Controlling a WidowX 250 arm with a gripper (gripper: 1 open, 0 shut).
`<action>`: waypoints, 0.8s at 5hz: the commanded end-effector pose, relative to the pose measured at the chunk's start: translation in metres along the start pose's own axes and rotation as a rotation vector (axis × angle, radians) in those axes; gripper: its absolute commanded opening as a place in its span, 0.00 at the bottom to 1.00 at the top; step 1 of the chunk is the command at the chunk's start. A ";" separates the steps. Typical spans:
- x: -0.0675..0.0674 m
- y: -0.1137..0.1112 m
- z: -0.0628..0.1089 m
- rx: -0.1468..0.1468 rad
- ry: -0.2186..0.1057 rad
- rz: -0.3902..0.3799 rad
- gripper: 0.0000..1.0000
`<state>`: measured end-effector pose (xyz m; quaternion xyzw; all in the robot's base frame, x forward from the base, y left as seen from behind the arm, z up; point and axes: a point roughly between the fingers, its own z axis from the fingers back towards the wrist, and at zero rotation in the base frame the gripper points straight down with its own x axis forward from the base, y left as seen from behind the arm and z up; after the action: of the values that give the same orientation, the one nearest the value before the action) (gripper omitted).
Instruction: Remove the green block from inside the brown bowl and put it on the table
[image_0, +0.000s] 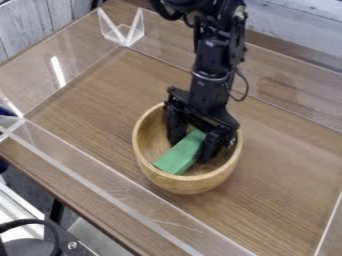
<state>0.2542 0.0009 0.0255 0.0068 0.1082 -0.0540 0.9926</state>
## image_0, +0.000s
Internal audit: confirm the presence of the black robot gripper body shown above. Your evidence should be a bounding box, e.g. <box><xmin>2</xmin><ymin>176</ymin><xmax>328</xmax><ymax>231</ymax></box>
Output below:
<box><xmin>165</xmin><ymin>70</ymin><xmax>241</xmax><ymax>130</ymax></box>

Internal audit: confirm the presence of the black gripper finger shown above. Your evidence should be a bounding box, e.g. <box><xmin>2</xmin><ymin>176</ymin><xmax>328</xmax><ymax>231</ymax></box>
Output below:
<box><xmin>198</xmin><ymin>127</ymin><xmax>238</xmax><ymax>163</ymax></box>
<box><xmin>166</xmin><ymin>106</ymin><xmax>187</xmax><ymax>145</ymax></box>

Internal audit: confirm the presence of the green rectangular block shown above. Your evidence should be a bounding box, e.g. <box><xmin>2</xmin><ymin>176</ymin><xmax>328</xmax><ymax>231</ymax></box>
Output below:
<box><xmin>154</xmin><ymin>129</ymin><xmax>205</xmax><ymax>175</ymax></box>

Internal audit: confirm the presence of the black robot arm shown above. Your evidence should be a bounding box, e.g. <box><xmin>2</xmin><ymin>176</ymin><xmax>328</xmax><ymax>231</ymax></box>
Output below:
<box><xmin>150</xmin><ymin>0</ymin><xmax>249</xmax><ymax>163</ymax></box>

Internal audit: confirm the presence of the brown wooden bowl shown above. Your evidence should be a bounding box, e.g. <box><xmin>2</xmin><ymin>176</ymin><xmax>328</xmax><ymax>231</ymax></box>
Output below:
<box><xmin>132</xmin><ymin>103</ymin><xmax>245</xmax><ymax>195</ymax></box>

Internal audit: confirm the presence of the black table leg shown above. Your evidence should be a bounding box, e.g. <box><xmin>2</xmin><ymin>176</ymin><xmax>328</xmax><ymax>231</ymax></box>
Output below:
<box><xmin>50</xmin><ymin>199</ymin><xmax>66</xmax><ymax>224</ymax></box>

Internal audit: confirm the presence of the metal plate with screw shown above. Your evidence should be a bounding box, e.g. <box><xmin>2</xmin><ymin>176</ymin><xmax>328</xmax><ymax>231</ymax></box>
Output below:
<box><xmin>58</xmin><ymin>230</ymin><xmax>99</xmax><ymax>256</ymax></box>

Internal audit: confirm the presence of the clear acrylic front wall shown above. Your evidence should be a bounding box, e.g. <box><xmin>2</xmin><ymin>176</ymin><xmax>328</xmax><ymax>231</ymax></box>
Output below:
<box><xmin>0</xmin><ymin>118</ymin><xmax>257</xmax><ymax>256</ymax></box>

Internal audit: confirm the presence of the black cable loop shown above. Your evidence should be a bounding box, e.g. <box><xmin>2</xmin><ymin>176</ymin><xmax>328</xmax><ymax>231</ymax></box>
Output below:
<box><xmin>0</xmin><ymin>218</ymin><xmax>64</xmax><ymax>256</ymax></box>

